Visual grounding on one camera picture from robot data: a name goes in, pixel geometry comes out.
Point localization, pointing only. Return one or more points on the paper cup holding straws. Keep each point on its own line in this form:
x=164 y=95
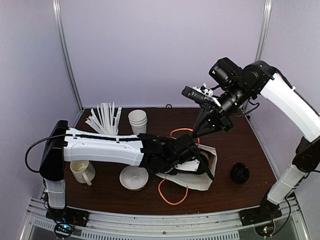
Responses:
x=104 y=114

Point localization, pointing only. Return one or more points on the stack of white paper cups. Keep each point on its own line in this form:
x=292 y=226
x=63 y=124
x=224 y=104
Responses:
x=138 y=121

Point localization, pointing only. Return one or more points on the aluminium frame right post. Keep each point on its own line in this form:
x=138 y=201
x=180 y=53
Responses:
x=264 y=29

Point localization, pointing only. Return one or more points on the wrapped straw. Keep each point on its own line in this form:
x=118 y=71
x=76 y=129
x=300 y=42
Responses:
x=96 y=126
x=116 y=121

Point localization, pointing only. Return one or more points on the white paper takeout bag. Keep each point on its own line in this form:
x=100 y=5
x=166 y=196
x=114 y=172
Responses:
x=191 y=180

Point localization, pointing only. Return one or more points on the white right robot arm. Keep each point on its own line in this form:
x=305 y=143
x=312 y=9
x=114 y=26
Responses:
x=241 y=85

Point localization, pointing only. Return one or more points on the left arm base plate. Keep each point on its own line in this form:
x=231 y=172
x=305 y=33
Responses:
x=69 y=215

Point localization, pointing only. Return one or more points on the cream ceramic mug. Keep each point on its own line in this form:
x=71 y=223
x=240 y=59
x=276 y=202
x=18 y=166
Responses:
x=83 y=171

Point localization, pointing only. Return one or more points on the stack of black lids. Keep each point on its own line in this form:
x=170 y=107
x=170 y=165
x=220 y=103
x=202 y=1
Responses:
x=239 y=173

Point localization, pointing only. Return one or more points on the aluminium frame left post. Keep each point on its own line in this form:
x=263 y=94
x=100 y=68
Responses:
x=65 y=54

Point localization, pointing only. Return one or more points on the aluminium front table rail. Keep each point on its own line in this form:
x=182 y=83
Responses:
x=224 y=225

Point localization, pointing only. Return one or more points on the wrapped straw far right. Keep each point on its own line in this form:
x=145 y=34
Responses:
x=116 y=121

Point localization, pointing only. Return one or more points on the aluminium frame post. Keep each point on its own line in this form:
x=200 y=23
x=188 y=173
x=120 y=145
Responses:
x=65 y=54
x=264 y=29

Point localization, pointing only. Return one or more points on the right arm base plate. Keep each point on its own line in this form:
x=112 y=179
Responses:
x=257 y=215

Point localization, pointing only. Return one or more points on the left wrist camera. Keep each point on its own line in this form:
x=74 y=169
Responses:
x=193 y=167

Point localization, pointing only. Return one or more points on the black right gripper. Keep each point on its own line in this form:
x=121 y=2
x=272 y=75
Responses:
x=216 y=117

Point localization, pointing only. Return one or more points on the white ceramic bowl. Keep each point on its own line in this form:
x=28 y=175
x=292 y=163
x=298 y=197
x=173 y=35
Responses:
x=134 y=178

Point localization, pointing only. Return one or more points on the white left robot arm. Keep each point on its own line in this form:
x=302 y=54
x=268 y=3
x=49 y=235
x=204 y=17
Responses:
x=157 y=154

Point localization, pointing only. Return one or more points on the wrapped straw far left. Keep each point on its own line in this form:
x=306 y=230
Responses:
x=96 y=126

